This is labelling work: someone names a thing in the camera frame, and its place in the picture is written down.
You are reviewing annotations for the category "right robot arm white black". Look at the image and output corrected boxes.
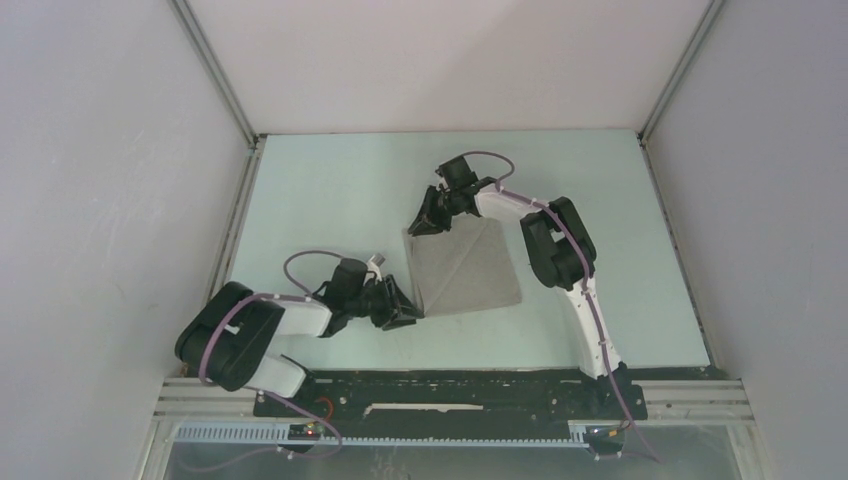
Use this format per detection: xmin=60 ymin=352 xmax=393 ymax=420
xmin=407 ymin=151 xmax=622 ymax=418

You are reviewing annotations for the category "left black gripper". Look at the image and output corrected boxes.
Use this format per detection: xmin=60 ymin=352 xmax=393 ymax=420
xmin=346 ymin=274 xmax=423 ymax=331

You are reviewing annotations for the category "left aluminium frame post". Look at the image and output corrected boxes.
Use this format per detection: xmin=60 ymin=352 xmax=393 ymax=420
xmin=168 ymin=0 xmax=259 ymax=149

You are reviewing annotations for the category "white slotted cable duct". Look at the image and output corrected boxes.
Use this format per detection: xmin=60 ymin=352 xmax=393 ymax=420
xmin=174 ymin=422 xmax=603 ymax=448

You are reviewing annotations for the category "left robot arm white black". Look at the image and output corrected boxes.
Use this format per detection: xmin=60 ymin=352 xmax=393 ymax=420
xmin=174 ymin=255 xmax=425 ymax=417

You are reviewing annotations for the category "grey cloth napkin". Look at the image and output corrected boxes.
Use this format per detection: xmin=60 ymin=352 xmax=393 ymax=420
xmin=404 ymin=215 xmax=522 ymax=317

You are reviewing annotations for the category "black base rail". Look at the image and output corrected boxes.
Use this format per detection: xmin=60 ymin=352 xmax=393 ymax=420
xmin=294 ymin=369 xmax=648 ymax=441

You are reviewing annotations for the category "aluminium frame post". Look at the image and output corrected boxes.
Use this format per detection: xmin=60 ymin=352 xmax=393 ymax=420
xmin=168 ymin=0 xmax=259 ymax=149
xmin=638 ymin=0 xmax=726 ymax=146

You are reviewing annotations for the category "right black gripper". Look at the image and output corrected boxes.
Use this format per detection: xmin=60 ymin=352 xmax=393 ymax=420
xmin=408 ymin=186 xmax=460 ymax=238

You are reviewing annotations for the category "right aluminium frame post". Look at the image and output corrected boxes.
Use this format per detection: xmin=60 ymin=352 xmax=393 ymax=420
xmin=638 ymin=0 xmax=726 ymax=146

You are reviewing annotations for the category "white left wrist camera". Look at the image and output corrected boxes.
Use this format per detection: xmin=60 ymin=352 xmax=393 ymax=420
xmin=366 ymin=253 xmax=385 ymax=280

